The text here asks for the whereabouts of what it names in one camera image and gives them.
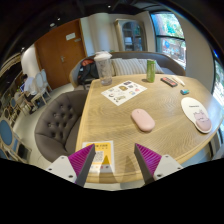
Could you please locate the grey tufted armchair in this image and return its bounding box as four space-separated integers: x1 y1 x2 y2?
34 89 88 163

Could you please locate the black box with red print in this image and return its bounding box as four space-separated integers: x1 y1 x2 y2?
160 76 179 88

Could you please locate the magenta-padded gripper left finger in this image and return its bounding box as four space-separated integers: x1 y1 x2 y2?
45 143 96 188

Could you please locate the green drink can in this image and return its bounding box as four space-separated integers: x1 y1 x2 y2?
146 59 157 84

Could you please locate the large striped cushion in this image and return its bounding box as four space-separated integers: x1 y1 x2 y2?
111 58 148 77

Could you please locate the large black-framed window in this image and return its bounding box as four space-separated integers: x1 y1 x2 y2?
150 12 187 69

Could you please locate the black and red backpack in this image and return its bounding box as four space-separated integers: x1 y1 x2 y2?
77 59 100 86

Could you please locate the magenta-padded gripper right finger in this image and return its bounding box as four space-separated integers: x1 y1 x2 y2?
133 143 184 186

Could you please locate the clear plastic tumbler bottle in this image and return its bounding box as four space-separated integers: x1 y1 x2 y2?
93 50 114 87

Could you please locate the white round mouse pad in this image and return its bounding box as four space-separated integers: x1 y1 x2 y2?
180 96 213 135

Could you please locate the brown wooden door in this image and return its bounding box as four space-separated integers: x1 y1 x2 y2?
34 18 88 90

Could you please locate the grey curved sofa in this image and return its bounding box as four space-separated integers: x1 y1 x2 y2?
68 50 187 89

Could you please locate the group of blue chairs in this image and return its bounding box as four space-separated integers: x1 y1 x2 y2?
0 96 33 164

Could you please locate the small striped cushion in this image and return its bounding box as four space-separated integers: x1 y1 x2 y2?
138 58 165 75

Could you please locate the white door sign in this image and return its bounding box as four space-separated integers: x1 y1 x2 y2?
65 32 77 41

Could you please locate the pink computer mouse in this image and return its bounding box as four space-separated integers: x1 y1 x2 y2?
130 108 156 133

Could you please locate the white sticker sheet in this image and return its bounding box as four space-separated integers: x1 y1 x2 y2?
100 80 148 107

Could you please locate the side window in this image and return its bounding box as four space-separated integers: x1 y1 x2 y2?
213 58 224 108

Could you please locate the glass-door cabinet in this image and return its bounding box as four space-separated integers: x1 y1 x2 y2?
114 18 148 53

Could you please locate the person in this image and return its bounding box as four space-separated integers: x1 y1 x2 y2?
20 73 38 101

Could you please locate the group of white chairs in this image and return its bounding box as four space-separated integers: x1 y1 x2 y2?
33 68 53 101

